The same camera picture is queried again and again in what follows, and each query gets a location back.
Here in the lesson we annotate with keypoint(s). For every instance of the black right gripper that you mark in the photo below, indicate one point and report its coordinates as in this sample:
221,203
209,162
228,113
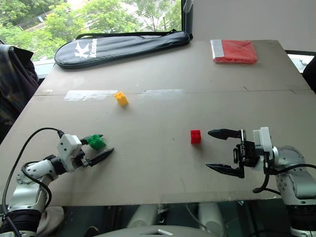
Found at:
248,153

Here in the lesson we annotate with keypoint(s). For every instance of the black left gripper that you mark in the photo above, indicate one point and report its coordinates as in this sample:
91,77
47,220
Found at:
80,159

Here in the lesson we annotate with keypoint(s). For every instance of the green toy brick cube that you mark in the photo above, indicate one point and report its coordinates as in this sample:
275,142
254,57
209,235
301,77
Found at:
96,142

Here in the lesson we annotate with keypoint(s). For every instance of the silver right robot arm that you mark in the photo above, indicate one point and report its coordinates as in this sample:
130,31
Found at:
296,182

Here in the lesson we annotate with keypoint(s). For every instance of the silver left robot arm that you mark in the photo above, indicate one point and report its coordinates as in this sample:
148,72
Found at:
37,170

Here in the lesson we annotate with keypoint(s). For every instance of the red toy brick cube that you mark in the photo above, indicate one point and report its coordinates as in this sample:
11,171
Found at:
195,137

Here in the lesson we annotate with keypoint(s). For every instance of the white tape patch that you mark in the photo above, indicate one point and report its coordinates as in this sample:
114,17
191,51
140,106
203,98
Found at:
89,95

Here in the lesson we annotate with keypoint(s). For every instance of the yellow toy brick cube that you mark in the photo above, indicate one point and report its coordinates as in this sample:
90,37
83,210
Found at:
121,98

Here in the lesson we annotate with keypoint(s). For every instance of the white cylindrical robot leg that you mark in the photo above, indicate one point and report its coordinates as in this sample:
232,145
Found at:
143,216
211,218

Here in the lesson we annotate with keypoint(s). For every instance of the beige cloth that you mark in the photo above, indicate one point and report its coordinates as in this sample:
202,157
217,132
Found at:
50,219

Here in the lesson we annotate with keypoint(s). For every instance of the red packet in clear wrap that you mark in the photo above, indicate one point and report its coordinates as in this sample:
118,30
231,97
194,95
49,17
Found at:
237,51

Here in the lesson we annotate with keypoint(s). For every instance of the black racket bag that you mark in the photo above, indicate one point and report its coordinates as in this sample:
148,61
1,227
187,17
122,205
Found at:
118,49

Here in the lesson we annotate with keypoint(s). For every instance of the dark plaid jacket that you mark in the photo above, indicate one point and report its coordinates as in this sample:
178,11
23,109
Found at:
14,81

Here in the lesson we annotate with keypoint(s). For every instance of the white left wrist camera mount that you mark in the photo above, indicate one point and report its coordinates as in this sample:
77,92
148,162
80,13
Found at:
67,148

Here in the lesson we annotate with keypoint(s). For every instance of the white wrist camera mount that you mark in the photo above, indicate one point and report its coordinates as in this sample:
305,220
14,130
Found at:
67,148
264,140

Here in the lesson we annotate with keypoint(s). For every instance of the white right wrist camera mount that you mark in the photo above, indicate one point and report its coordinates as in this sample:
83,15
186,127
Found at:
264,140

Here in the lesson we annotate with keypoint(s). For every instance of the black window frame post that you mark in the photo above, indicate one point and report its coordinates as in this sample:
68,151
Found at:
187,17

